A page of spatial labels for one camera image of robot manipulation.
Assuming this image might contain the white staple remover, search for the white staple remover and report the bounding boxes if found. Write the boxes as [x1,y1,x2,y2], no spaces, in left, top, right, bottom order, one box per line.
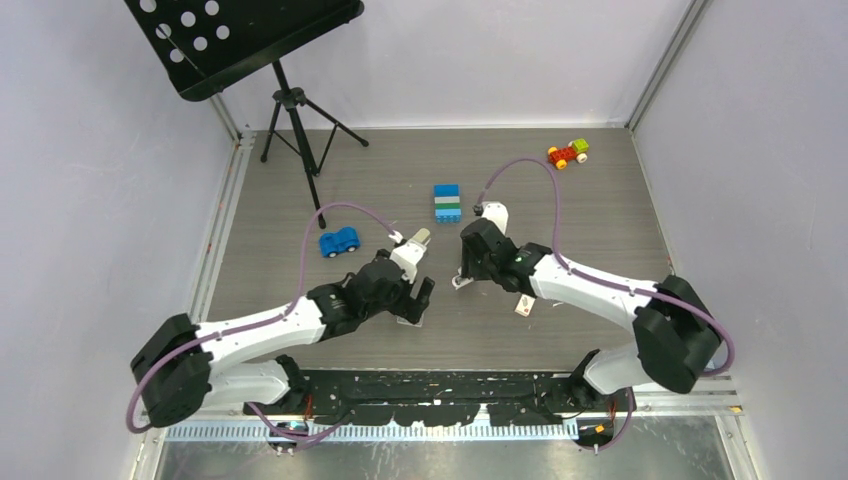
[451,275,473,290]

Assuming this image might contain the white staple box sleeve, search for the white staple box sleeve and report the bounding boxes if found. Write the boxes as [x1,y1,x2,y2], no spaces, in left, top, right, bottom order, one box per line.
[514,295,536,317]

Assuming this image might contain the beige white stapler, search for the beige white stapler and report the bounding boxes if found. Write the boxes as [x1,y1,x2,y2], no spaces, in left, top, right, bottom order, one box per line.
[411,228,432,246]

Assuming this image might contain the staple tray with staples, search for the staple tray with staples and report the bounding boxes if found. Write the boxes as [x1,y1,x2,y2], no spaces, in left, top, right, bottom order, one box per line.
[396,317,422,328]

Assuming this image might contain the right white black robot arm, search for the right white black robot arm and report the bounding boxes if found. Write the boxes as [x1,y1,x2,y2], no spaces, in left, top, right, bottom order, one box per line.
[454,218,723,411]

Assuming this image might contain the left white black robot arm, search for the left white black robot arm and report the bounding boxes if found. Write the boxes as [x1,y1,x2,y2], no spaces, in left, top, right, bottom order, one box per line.
[126,241,435,433]

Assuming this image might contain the blue toy car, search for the blue toy car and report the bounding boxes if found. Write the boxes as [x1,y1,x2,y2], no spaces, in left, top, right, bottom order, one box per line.
[319,226,361,258]

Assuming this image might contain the blue green brick stack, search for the blue green brick stack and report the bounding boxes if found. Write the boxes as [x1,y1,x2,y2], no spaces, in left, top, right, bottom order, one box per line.
[433,184,462,224]

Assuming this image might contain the red green toy car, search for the red green toy car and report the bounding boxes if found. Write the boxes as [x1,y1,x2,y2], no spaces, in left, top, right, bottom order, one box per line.
[547,138,590,170]

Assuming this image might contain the black music stand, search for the black music stand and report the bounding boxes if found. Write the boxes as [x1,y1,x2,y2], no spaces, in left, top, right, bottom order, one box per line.
[123,0,370,231]

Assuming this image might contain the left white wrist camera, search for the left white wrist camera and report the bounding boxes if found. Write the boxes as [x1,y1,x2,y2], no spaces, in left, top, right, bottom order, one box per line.
[389,230,428,284]

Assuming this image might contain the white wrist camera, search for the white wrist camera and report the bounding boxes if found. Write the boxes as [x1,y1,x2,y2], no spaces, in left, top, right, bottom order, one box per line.
[473,201,509,235]
[389,230,428,284]

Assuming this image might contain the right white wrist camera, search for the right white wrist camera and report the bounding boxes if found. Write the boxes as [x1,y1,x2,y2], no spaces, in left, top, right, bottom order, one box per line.
[473,201,509,235]

